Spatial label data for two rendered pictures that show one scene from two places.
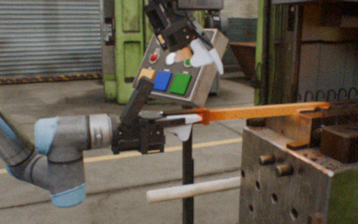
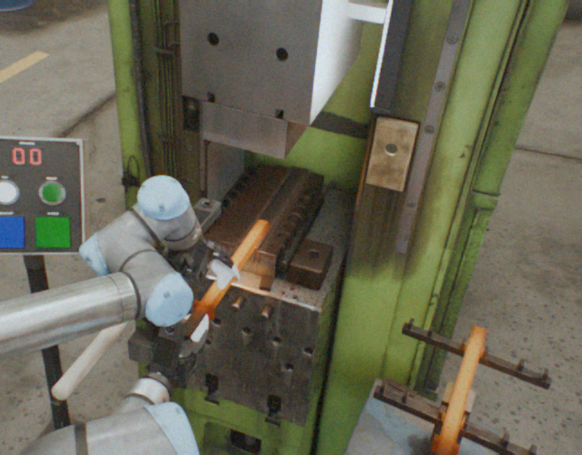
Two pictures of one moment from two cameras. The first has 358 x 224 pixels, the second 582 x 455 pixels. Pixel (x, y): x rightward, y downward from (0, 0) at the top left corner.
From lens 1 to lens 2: 107 cm
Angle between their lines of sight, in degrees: 53
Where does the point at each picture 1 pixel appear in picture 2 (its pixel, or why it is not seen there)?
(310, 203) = (298, 331)
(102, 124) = (162, 394)
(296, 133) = (255, 266)
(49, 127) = not seen: hidden behind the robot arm
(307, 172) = (292, 310)
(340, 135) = (313, 272)
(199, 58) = (224, 278)
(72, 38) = not seen: outside the picture
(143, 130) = (186, 368)
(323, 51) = not seen: hidden behind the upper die
